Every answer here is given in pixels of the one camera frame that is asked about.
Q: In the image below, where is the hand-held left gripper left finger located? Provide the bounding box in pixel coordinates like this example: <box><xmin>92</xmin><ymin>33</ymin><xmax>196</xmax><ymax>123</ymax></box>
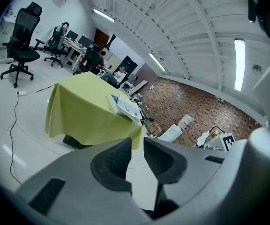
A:
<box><xmin>90</xmin><ymin>137</ymin><xmax>133</xmax><ymax>192</ymax></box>

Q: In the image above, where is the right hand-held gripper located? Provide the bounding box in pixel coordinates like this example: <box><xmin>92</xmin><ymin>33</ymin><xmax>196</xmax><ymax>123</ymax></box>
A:
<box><xmin>219</xmin><ymin>122</ymin><xmax>270</xmax><ymax>173</ymax></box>

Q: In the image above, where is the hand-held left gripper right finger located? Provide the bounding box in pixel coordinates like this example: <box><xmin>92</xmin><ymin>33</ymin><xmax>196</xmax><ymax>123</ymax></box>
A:
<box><xmin>143</xmin><ymin>137</ymin><xmax>188</xmax><ymax>185</ymax></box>

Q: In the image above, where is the yellow-green and white book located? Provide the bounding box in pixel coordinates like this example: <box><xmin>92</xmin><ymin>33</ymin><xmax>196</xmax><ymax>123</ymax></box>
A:
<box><xmin>115</xmin><ymin>95</ymin><xmax>143</xmax><ymax>121</ymax></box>

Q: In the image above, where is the thick dark blue book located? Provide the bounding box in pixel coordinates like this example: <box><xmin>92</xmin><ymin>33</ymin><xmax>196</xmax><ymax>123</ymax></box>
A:
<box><xmin>106</xmin><ymin>93</ymin><xmax>142</xmax><ymax>124</ymax></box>

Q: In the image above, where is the white box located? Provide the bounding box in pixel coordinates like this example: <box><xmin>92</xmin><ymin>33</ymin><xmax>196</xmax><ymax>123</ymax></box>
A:
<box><xmin>157</xmin><ymin>124</ymin><xmax>183</xmax><ymax>143</ymax></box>

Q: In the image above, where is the black table base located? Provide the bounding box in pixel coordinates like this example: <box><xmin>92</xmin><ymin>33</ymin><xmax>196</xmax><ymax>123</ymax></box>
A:
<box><xmin>62</xmin><ymin>134</ymin><xmax>94</xmax><ymax>150</ymax></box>

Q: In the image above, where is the white plastic bag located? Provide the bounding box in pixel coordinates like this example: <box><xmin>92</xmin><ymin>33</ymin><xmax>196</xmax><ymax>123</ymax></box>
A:
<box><xmin>178</xmin><ymin>113</ymin><xmax>195</xmax><ymax>129</ymax></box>

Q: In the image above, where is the yellow-green tablecloth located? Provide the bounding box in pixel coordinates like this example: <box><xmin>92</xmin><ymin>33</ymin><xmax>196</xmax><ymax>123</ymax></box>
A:
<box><xmin>44</xmin><ymin>71</ymin><xmax>144</xmax><ymax>150</ymax></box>

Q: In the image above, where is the long ceiling light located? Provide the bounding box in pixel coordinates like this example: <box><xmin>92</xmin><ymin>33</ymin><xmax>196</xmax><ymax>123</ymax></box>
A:
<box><xmin>148</xmin><ymin>52</ymin><xmax>167</xmax><ymax>72</ymax></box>
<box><xmin>93</xmin><ymin>7</ymin><xmax>116</xmax><ymax>23</ymax></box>
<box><xmin>233</xmin><ymin>38</ymin><xmax>246</xmax><ymax>92</ymax></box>

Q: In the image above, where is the black cabinet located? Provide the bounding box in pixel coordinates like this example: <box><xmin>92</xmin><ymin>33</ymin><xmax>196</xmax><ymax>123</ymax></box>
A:
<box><xmin>120</xmin><ymin>55</ymin><xmax>139</xmax><ymax>80</ymax></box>

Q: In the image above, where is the yellow-black hazard floor tape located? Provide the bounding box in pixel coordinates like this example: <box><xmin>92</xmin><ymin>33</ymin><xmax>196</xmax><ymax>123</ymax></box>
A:
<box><xmin>35</xmin><ymin>83</ymin><xmax>57</xmax><ymax>94</ymax></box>

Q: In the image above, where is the white office desk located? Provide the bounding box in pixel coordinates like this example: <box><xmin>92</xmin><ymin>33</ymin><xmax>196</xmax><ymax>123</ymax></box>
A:
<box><xmin>63</xmin><ymin>38</ymin><xmax>88</xmax><ymax>72</ymax></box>

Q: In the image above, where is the black computer monitor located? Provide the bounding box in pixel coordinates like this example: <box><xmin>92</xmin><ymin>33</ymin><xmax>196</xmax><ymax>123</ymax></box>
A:
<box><xmin>65</xmin><ymin>30</ymin><xmax>80</xmax><ymax>41</ymax></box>
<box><xmin>78</xmin><ymin>35</ymin><xmax>95</xmax><ymax>49</ymax></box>

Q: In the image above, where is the brown door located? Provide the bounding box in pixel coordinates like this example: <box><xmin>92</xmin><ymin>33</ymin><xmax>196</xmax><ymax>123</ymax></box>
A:
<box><xmin>93</xmin><ymin>28</ymin><xmax>110</xmax><ymax>52</ymax></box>

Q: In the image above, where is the black mesh office chair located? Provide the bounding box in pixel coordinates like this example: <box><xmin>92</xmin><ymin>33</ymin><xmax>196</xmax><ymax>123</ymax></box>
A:
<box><xmin>0</xmin><ymin>1</ymin><xmax>46</xmax><ymax>89</ymax></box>

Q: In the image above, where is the black power cable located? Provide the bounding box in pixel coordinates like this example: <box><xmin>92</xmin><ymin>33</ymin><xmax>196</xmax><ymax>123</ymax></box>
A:
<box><xmin>9</xmin><ymin>94</ymin><xmax>23</xmax><ymax>185</ymax></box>

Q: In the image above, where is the head-worn camera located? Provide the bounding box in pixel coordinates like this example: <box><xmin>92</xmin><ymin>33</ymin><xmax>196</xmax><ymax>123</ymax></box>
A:
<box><xmin>247</xmin><ymin>0</ymin><xmax>259</xmax><ymax>23</ymax></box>

